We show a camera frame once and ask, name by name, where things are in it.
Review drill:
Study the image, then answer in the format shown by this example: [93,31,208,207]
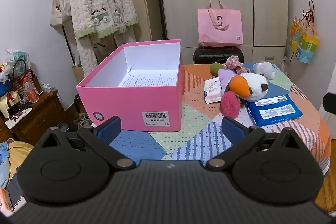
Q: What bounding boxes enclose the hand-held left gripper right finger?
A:
[205,116,302,171]

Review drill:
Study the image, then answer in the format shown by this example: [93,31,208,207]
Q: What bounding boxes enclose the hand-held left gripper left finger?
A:
[41,116,136,171]

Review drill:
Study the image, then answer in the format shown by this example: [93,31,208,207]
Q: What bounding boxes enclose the red strawberry plush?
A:
[220,91,241,117]

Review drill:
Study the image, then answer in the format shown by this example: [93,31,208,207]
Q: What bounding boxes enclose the pink cardboard box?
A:
[76,39,183,132]

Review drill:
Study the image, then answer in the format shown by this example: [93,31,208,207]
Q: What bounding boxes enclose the white tissue pack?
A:
[203,78,224,104]

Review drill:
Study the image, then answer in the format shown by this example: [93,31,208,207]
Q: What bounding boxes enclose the blue plastic package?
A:
[246,94,303,127]

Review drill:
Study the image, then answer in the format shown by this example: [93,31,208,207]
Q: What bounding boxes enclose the purple plush toy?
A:
[217,69,242,95]

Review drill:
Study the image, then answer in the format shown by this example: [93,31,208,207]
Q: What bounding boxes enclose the white duck plush orange beak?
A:
[228,72,269,103]

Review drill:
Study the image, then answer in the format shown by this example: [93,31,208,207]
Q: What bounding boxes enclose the green plush ball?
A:
[210,63,227,77]

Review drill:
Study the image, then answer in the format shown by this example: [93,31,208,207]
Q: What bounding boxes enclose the pink floral cloth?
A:
[225,56,250,74]

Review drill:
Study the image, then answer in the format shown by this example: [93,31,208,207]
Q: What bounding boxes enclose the small white plush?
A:
[252,61,276,80]

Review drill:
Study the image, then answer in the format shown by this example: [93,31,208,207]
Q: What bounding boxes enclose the grey sneakers pair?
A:
[73,113,93,129]

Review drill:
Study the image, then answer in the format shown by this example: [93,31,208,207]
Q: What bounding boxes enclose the patchwork tablecloth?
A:
[109,64,332,178]

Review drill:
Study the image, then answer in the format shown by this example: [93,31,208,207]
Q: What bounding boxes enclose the colourful gift bag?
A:
[290,0,320,64]

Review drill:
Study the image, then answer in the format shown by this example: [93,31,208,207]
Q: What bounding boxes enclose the brown paper bag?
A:
[72,65,85,84]

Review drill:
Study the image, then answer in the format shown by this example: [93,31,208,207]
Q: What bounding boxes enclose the wooden nightstand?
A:
[0,88,66,146]

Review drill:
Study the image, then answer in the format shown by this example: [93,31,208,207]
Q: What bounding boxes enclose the black suitcase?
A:
[193,46,244,65]

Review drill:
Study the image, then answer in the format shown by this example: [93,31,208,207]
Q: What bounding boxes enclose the brown hanging bag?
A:
[92,35,117,62]

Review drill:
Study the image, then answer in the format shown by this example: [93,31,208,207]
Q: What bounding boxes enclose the orange drink bottle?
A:
[22,77,39,103]

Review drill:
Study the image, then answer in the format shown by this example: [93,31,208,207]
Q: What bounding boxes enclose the black clothes rack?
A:
[52,0,87,70]

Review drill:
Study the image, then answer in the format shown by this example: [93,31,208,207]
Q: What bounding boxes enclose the yellow bed blanket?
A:
[0,140,35,188]

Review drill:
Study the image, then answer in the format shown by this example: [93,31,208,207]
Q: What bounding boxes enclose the woven basket bag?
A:
[12,59,42,99]

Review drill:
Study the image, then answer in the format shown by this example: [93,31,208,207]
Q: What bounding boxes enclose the pink tote bag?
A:
[197,0,243,47]

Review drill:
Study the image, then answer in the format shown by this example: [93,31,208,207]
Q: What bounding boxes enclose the blue wrapped plush bouquet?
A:
[0,64,13,97]

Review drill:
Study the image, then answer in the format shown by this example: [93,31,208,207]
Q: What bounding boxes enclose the white green plastic bag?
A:
[5,49,31,78]

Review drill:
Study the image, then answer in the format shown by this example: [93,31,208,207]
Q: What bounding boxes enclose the pink tissue box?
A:
[0,187,15,215]

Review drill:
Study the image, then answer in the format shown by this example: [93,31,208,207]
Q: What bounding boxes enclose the cream canvas tote bag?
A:
[50,0,72,28]

